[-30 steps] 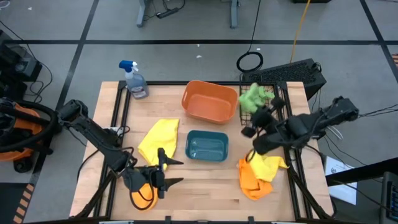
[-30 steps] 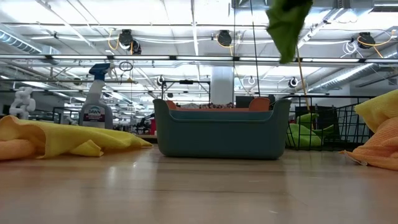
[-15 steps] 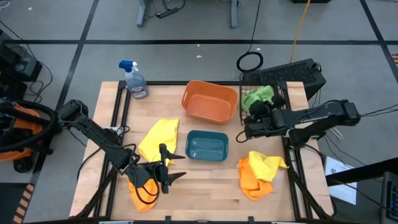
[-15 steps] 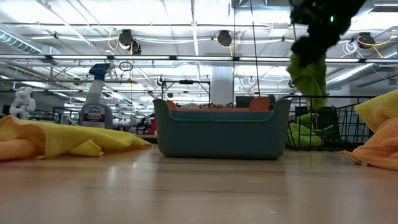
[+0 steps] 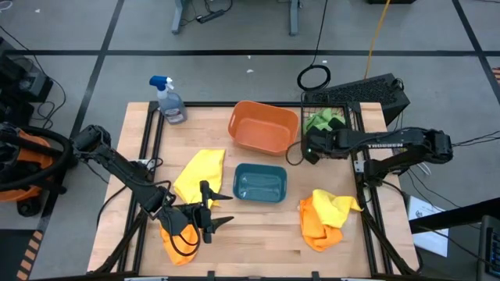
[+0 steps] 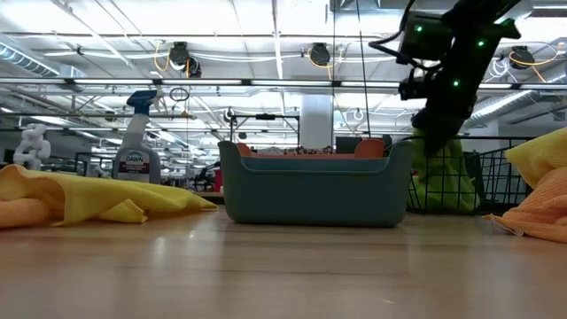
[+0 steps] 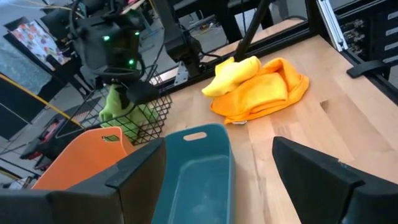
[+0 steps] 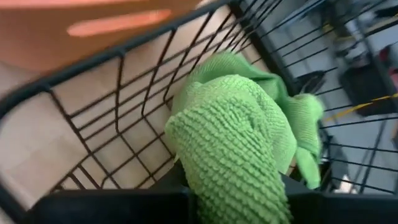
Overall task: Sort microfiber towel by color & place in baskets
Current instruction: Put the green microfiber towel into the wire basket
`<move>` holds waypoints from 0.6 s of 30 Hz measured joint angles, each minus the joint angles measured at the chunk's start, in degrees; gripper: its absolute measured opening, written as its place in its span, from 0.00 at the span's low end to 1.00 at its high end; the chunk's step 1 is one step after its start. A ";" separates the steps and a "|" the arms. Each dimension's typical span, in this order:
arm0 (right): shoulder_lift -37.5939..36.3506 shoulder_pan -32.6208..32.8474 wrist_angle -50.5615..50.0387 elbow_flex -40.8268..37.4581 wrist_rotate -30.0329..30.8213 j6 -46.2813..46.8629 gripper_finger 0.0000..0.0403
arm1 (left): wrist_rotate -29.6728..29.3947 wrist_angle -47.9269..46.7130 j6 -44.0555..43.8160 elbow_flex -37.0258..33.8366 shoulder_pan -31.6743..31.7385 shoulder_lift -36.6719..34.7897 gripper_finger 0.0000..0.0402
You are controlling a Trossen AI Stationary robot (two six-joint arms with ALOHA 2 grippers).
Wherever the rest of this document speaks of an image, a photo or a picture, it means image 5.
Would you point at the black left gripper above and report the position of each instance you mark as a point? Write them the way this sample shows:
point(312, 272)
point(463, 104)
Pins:
point(183, 218)

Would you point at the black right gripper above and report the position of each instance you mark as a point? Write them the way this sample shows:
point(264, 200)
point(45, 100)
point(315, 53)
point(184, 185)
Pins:
point(324, 140)

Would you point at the green microfiber towel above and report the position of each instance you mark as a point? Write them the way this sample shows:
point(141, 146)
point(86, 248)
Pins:
point(318, 119)

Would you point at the yellow microfiber towel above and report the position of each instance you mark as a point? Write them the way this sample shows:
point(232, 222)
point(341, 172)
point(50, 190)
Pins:
point(201, 168)
point(332, 208)

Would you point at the orange microfiber towel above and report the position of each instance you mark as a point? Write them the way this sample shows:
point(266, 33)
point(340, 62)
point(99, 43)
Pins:
point(176, 250)
point(316, 230)

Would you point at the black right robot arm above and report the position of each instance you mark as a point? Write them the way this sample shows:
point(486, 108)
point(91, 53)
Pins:
point(390, 140)

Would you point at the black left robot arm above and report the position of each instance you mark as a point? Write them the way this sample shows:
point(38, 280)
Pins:
point(125, 171)

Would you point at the teal plastic basket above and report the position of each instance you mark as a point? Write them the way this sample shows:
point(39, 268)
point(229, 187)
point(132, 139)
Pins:
point(259, 183)

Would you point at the black perforated computer case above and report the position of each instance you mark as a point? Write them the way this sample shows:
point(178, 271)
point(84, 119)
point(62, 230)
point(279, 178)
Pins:
point(363, 91)

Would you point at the orange plastic basket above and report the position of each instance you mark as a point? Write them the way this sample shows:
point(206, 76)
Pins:
point(261, 132)

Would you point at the spray bottle with blue trigger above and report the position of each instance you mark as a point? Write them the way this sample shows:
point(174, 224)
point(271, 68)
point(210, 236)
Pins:
point(170, 103)

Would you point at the grey desk leg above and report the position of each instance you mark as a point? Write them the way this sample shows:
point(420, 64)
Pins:
point(294, 17)
point(178, 17)

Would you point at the white paper sheet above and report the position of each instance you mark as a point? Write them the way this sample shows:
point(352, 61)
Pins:
point(427, 222)

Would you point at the black metal beam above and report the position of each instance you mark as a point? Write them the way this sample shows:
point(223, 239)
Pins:
point(457, 216)

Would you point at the black power strip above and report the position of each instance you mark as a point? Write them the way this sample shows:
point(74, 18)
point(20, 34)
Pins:
point(211, 16)

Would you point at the orange shop vacuum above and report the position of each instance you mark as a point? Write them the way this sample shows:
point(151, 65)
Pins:
point(27, 164)

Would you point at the grey device with blue screen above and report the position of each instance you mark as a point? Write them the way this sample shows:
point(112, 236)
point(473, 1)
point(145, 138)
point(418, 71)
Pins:
point(490, 250)

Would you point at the black equipment box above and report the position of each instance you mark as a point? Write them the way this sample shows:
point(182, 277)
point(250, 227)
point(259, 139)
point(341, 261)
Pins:
point(23, 82)

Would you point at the black aluminium table frame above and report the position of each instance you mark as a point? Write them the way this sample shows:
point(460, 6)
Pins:
point(154, 129)

